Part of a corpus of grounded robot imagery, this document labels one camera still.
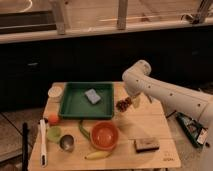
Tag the blue sponge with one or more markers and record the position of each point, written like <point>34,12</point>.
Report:
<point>92,96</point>

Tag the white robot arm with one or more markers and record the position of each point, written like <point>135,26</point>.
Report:
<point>195,104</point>

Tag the metal cup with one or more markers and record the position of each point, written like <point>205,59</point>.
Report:
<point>67,143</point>

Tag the grey folded cloth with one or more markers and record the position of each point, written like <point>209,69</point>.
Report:
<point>149,98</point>

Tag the green bin with clutter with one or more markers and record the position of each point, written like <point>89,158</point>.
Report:
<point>195,132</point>

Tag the yellow banana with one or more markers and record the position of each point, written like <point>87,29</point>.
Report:
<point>98,155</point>

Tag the white small cup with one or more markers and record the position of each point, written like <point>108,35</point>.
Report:
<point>55,93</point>

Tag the orange tomato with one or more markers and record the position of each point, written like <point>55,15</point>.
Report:
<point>53,119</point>

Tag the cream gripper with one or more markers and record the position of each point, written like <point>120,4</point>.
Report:
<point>136,101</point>

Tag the light green cup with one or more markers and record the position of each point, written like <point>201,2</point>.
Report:
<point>54,134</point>

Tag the dark red grape bunch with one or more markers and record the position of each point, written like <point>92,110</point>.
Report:
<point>122,105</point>

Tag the red bowl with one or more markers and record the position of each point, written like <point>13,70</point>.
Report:
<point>104,135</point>

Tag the black pole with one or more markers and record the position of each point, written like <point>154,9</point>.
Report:
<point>25,147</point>

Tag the green chili pepper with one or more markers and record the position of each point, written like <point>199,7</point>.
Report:
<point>84,132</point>

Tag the green plastic tray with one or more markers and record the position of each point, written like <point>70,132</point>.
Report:
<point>75,105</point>

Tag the brown scouring sponge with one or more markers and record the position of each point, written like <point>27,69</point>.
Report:
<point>146,144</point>

